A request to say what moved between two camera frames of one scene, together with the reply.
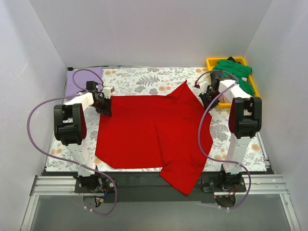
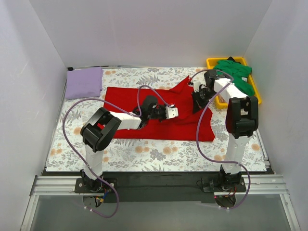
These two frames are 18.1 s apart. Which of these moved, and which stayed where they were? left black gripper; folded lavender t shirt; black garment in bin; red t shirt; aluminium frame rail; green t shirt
Moved: left black gripper; red t shirt
Stayed: aluminium frame rail; black garment in bin; folded lavender t shirt; green t shirt
